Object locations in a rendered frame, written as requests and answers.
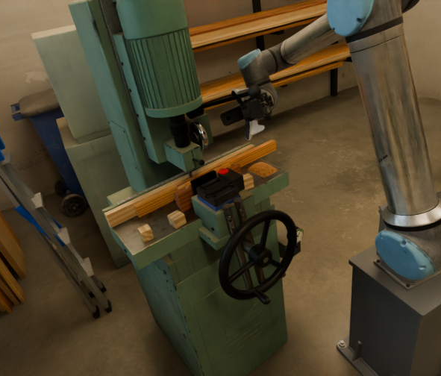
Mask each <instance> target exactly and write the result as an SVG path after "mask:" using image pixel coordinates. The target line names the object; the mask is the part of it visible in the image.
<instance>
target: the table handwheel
mask: <svg viewBox="0 0 441 376"><path fill-rule="evenodd" d="M272 219H276V220H279V221H281V222H283V223H284V225H285V226H286V228H287V233H288V242H287V249H286V251H285V254H284V257H283V259H282V261H281V262H280V263H279V262H277V261H275V260H273V259H272V252H271V251H270V250H269V249H268V248H266V240H267V235H268V232H269V226H270V222H271V220H272ZM262 222H264V226H263V233H262V236H261V240H260V244H256V245H255V244H254V243H253V242H251V241H248V240H246V239H245V235H246V234H247V233H248V232H249V231H250V230H251V229H252V228H254V227H255V226H257V225H259V224H260V223H262ZM240 241H241V243H242V247H243V250H244V252H245V253H247V254H248V259H249V261H248V262H247V263H246V264H245V265H244V266H243V267H242V268H240V269H239V270H238V271H237V272H235V273H234V274H232V276H230V277H229V274H228V273H229V266H230V261H231V258H232V255H233V253H234V251H235V249H236V247H237V246H238V244H239V243H240ZM296 245H297V230H296V227H295V223H294V221H293V220H292V219H291V217H290V216H289V215H287V214H286V213H285V212H283V211H280V210H265V211H262V212H259V213H257V214H255V215H253V216H252V217H250V218H248V219H247V220H245V221H244V222H243V223H242V224H241V225H240V226H239V227H238V228H237V229H236V230H235V231H234V233H233V234H232V235H231V237H230V239H229V240H228V242H227V244H226V245H225V248H224V250H223V252H222V256H221V258H220V261H219V282H220V284H221V287H222V289H223V290H224V292H225V293H226V294H227V295H229V296H230V297H232V298H234V299H237V300H249V299H252V298H256V297H257V296H256V295H255V294H254V290H255V289H258V290H260V291H261V292H263V293H265V292H266V291H268V290H269V289H271V288H272V287H273V286H274V285H275V284H276V283H277V282H278V281H279V280H280V279H281V277H282V276H283V275H284V273H285V271H286V270H287V269H288V267H289V265H290V263H291V261H292V259H293V256H294V253H295V249H296ZM269 264H272V265H273V266H276V267H277V269H276V270H275V271H274V272H273V274H272V275H271V276H270V277H269V278H268V279H267V280H265V281H264V282H263V283H262V284H260V285H259V286H256V287H255V288H252V289H248V290H239V289H236V288H234V287H233V286H232V283H233V282H234V281H235V280H236V279H237V278H238V277H239V276H240V275H242V274H243V273H244V272H246V271H247V270H248V269H250V268H251V267H252V266H253V265H256V266H257V267H258V268H260V269H262V268H264V267H266V266H268V265H269Z"/></svg>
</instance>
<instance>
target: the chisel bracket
mask: <svg viewBox="0 0 441 376"><path fill-rule="evenodd" d="M163 147H164V151H165V153H166V159H167V160H168V161H169V162H170V163H172V164H174V165H176V166H177V167H178V168H180V169H182V170H184V171H185V172H189V171H191V170H193V169H196V168H198V167H200V165H199V164H198V163H197V162H195V161H193V158H196V159H198V160H203V157H202V153H201V147H200V145H197V144H195V143H194V142H191V143H190V145H188V146H186V147H183V148H178V147H176V146H175V141H174V138H173V139H171V140H168V141H165V142H163Z"/></svg>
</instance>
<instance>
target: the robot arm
mask: <svg viewBox="0 0 441 376"><path fill-rule="evenodd" d="M419 1H420V0H327V13H326V14H324V15H323V16H321V17H319V18H318V19H317V20H315V21H314V22H312V23H310V24H309V25H308V26H307V27H305V28H303V29H302V30H300V31H299V32H298V33H296V34H294V35H293V36H291V37H290V38H288V39H286V40H284V41H283V42H282V43H280V44H278V45H276V46H273V47H271V48H268V49H267V50H264V51H260V49H256V50H254V51H252V52H250V53H248V54H247V55H245V56H243V57H241V58H240V59H239V60H238V66H239V68H240V71H241V74H242V76H243V80H244V81H245V85H246V87H247V88H245V89H241V90H238V89H233V90H232V91H231V95H236V94H239V93H244V92H246V91H248V89H249V87H251V86H253V85H258V86H259V88H260V89H261V94H260V96H259V97H258V98H252V97H250V96H247V97H244V98H239V99H237V102H238V103H239V104H240V106H237V107H235V108H232V109H230V110H227V111H225V112H224V113H221V114H220V118H221V120H222V123H223V125H224V126H229V125H231V124H234V123H235V122H238V121H240V120H242V119H245V121H246V122H245V138H246V139H247V140H250V139H251V138H252V136H253V135H255V134H257V133H259V132H261V131H263V130H264V128H265V127H264V125H259V124H258V122H257V120H254V119H260V118H264V117H267V116H270V115H271V114H272V110H273V109H274V108H275V107H276V105H277V103H278V93H277V91H276V90H275V88H273V86H272V82H271V80H270V77H269V76H270V75H272V74H275V73H276V72H280V71H281V70H283V69H286V68H288V67H291V66H294V65H296V64H297V63H298V62H299V61H300V60H302V59H304V58H306V57H308V56H310V55H312V54H314V53H316V52H317V51H319V50H321V49H323V48H325V47H327V46H329V45H330V44H332V43H335V42H336V41H338V40H341V39H342V38H343V37H345V41H346V45H347V46H348V48H349V51H350V55H351V60H352V63H353V67H354V72H355V75H356V79H357V84H358V87H359V91H360V96H361V99H362V102H363V108H364V111H365V114H366V120H367V123H368V126H369V132H370V135H371V138H372V144H373V147H374V150H375V156H376V159H377V162H378V168H379V171H380V174H381V180H382V183H383V186H384V192H385V196H386V199H387V204H388V205H387V206H386V207H385V209H384V210H383V212H382V217H383V220H384V225H385V229H384V230H383V231H381V232H379V233H378V235H377V236H376V237H375V247H376V248H377V250H378V253H379V254H380V256H381V258H382V259H383V261H384V262H385V263H386V264H387V265H388V266H389V267H390V268H391V269H393V270H394V271H395V272H397V273H398V274H400V275H401V276H403V277H405V278H408V279H411V280H415V281H417V280H418V281H420V280H423V279H425V278H426V277H428V276H430V275H433V274H435V273H436V271H438V270H439V269H441V191H439V192H436V189H435V185H434V178H433V174H432V170H431V163H430V159H429V155H428V148H427V144H426V140H425V133H424V129H423V125H422V118H421V114H420V110H419V103H418V99H417V95H416V88H415V84H414V80H413V73H412V69H411V65H410V58H409V54H408V50H407V44H406V39H405V35H404V29H403V25H404V21H403V16H402V14H403V13H405V12H407V11H408V10H410V9H411V8H413V7H414V6H415V5H416V4H417V3H418V2H419Z"/></svg>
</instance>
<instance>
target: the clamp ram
mask: <svg viewBox="0 0 441 376"><path fill-rule="evenodd" d="M214 178H217V176H216V171H215V170H212V171H210V172H208V173H206V174H204V175H201V176H199V177H197V178H195V179H193V180H191V181H190V183H191V187H192V190H193V195H197V194H198V193H197V190H196V187H199V186H201V185H202V184H205V183H207V182H208V181H211V180H213V179H214Z"/></svg>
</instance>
